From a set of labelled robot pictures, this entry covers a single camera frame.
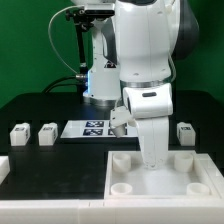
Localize grey cable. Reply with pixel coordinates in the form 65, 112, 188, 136
47, 4, 88, 76

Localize white square table top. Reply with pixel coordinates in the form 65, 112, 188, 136
104, 151, 215, 199

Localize white U-shaped fence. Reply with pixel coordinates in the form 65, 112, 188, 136
0, 154, 224, 224

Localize black cables at base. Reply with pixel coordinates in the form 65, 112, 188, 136
42, 75, 88, 94

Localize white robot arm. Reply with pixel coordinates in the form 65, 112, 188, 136
71, 0, 199, 169

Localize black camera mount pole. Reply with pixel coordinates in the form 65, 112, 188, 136
65, 9, 93, 74

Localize black camera on mount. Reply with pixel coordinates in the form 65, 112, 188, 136
84, 3, 115, 17

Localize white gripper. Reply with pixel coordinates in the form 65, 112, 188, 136
110, 83, 173, 169

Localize white marker sheet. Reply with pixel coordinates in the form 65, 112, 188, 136
61, 120, 137, 139

